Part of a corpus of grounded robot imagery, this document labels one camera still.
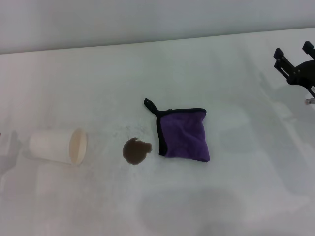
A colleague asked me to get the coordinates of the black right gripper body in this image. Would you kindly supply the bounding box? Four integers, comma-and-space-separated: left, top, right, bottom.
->
287, 58, 315, 95

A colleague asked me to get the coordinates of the purple rag with black trim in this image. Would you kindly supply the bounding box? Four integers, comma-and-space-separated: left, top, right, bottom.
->
143, 98, 211, 163

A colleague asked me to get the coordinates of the white paper cup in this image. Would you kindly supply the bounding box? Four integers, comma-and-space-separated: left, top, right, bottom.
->
29, 127, 89, 166

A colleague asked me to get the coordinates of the dark brown liquid stain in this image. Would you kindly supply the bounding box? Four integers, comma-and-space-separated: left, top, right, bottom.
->
122, 137, 153, 166

